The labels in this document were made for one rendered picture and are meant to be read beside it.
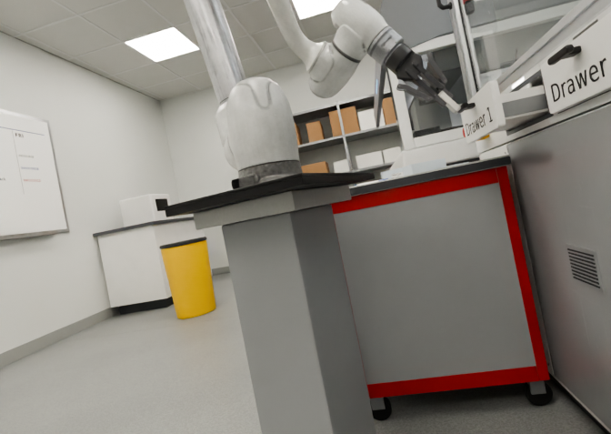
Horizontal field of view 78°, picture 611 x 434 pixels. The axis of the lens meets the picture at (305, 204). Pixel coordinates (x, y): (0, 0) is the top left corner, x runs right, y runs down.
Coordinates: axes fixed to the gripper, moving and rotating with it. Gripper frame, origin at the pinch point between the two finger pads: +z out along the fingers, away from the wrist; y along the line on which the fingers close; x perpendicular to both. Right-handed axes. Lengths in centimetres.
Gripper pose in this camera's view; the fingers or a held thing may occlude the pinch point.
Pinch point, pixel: (448, 102)
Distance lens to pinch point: 112.7
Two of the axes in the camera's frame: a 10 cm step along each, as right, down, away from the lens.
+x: 1.7, -0.2, 9.8
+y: 6.8, -7.2, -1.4
